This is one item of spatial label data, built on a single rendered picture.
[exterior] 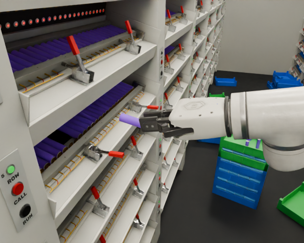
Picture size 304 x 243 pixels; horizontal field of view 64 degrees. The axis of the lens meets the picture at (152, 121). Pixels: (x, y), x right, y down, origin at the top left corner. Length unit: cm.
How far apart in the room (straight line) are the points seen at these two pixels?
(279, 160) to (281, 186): 162
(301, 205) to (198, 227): 74
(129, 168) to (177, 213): 89
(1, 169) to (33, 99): 13
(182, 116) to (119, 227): 59
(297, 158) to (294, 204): 151
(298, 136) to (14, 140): 42
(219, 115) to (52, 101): 28
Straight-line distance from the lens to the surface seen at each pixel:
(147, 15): 89
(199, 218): 170
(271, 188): 205
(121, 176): 83
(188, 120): 43
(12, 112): 36
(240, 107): 43
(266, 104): 43
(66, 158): 57
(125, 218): 96
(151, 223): 140
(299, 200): 204
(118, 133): 70
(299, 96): 44
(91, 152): 59
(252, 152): 159
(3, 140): 36
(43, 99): 45
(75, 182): 55
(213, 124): 43
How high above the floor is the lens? 128
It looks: 28 degrees down
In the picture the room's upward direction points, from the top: straight up
